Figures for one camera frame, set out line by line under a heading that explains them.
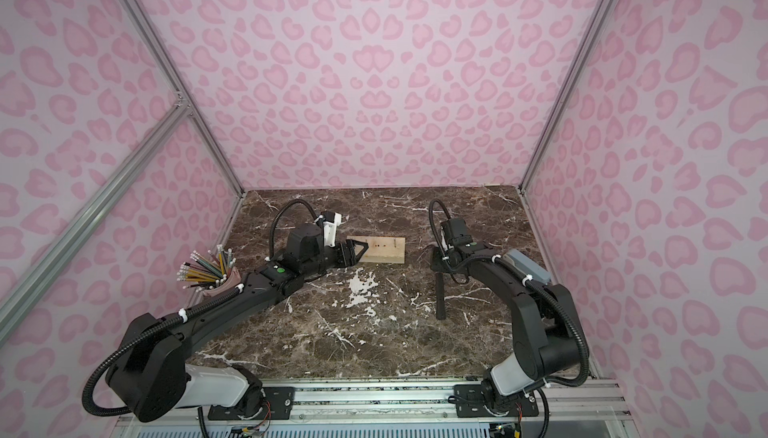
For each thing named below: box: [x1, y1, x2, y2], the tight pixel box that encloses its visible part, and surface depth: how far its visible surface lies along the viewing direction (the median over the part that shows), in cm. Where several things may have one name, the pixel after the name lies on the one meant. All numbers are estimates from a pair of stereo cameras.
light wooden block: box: [346, 235, 406, 264], surface depth 100 cm
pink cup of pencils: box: [176, 244, 242, 298], surface depth 86 cm
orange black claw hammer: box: [435, 272, 447, 320], surface depth 86 cm
